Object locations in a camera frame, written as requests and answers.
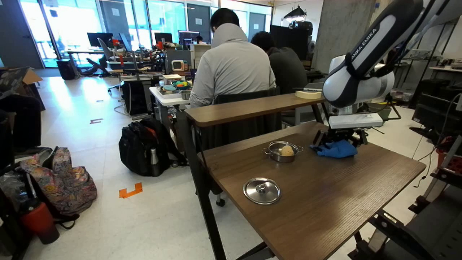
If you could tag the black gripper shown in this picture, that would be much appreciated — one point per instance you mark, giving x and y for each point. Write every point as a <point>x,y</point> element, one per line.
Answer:
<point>344,134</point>

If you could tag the blue towel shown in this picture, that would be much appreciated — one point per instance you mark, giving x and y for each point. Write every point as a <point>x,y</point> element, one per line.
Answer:
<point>337,150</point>

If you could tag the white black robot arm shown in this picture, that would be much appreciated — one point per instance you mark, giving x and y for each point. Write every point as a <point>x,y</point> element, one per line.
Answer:
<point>370,43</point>

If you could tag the yellow ball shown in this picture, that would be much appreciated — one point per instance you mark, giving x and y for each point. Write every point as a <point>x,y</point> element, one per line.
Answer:
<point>288,150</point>

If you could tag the small metal bowl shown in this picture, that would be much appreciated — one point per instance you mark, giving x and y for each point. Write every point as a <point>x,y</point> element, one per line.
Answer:
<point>275,153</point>

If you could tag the person in dark jacket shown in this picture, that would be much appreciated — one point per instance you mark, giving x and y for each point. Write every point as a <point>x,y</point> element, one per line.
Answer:
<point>287,65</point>

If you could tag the round silver metal lid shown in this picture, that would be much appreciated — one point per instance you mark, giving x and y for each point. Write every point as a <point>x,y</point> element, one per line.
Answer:
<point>262,191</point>

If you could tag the brown wooden side table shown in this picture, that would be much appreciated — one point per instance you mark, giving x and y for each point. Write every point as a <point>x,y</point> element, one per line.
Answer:
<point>251,108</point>

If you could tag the black equipment rack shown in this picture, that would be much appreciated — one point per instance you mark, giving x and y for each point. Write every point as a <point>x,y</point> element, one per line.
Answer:
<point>434,108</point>

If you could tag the dark office chair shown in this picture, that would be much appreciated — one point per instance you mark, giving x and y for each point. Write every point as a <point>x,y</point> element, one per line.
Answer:
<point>240,130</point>

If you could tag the person in grey sweater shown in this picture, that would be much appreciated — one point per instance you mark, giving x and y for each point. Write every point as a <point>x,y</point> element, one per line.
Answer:
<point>232,67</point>

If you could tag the black hanging lamp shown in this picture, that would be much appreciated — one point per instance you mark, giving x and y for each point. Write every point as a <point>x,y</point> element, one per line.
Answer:
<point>295,13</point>

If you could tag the white cluttered desk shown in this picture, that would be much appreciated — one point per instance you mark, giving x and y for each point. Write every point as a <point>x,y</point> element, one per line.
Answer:
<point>167,97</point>

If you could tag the black computer monitor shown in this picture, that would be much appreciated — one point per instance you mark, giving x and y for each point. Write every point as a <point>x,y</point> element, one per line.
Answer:
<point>162,36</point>
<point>188,38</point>
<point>99,38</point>

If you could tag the black backpack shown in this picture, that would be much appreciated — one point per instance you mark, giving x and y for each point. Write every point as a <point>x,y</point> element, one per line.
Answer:
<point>145,146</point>

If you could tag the black computer tower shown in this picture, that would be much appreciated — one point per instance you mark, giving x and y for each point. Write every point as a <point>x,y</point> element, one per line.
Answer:
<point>137,95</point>

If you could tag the black trash bin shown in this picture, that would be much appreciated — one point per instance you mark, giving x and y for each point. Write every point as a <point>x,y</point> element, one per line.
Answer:
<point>66,68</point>

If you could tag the colourful patterned backpack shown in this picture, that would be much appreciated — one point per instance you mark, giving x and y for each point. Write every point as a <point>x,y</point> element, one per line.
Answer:
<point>60,182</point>

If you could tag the red water bottle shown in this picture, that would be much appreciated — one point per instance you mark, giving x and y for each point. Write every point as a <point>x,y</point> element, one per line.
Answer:
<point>38,223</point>

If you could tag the brown cardboard box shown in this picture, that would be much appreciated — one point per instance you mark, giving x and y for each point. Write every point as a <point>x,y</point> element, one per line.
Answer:
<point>30,75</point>

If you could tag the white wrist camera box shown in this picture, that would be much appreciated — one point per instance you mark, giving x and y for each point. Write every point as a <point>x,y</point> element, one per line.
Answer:
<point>356,120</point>

